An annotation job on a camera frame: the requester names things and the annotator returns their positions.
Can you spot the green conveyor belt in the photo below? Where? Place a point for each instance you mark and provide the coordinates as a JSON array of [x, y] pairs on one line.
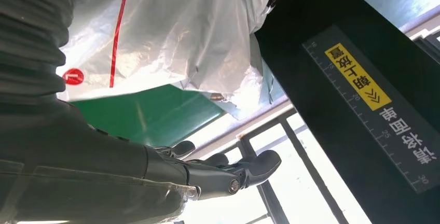
[[154, 116]]

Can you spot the black inbound machine column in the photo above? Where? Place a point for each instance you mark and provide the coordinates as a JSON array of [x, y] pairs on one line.
[[343, 140]]

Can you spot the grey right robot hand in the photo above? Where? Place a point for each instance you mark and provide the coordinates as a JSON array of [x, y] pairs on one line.
[[86, 160]]

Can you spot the dark window frame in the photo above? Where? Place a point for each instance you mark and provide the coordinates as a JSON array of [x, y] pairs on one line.
[[302, 160]]

